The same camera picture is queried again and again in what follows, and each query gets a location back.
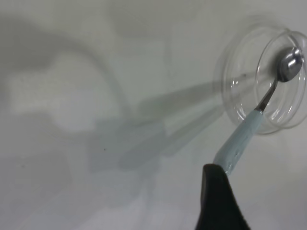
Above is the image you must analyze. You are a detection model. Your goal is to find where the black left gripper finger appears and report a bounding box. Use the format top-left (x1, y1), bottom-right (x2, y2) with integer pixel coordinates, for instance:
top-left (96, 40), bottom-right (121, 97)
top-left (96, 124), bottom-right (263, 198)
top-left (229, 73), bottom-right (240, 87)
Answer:
top-left (195, 163), bottom-right (253, 230)

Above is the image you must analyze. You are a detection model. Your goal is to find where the spoon with pale handle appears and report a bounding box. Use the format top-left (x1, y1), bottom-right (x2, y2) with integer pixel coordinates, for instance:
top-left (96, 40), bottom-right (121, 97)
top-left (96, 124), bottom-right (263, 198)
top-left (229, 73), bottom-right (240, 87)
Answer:
top-left (213, 46), bottom-right (305, 178)

